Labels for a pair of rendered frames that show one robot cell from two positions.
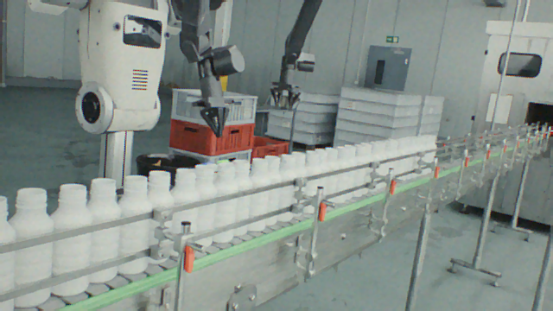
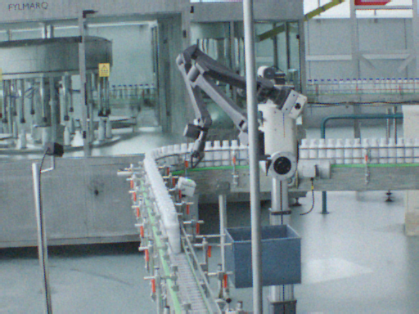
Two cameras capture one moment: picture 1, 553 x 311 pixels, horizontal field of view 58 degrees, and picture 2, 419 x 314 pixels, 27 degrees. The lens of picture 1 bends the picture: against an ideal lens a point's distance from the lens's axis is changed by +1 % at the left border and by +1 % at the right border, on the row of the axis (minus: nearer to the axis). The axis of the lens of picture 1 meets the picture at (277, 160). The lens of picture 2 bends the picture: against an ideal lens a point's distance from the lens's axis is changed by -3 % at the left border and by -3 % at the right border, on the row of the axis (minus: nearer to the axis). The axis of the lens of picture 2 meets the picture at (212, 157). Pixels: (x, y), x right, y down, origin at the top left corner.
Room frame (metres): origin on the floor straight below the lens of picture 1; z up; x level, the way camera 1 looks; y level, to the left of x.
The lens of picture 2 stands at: (4.99, -2.79, 1.83)
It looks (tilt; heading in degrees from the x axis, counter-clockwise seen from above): 7 degrees down; 140
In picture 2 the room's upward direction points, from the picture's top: 2 degrees counter-clockwise
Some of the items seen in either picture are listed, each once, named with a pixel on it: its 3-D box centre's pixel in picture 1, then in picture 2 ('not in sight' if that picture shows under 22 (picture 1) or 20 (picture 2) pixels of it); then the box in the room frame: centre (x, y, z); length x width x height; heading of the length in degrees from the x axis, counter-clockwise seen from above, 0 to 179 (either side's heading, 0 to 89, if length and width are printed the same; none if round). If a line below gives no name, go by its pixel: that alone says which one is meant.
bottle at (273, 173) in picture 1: (268, 190); not in sight; (1.17, 0.01, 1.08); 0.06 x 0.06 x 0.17
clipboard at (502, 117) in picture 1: (498, 107); not in sight; (5.35, -2.25, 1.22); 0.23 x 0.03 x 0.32; 57
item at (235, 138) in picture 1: (212, 134); not in sight; (3.93, 0.53, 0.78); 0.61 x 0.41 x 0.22; 153
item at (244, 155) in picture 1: (210, 161); not in sight; (3.92, 0.53, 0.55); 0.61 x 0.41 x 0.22; 154
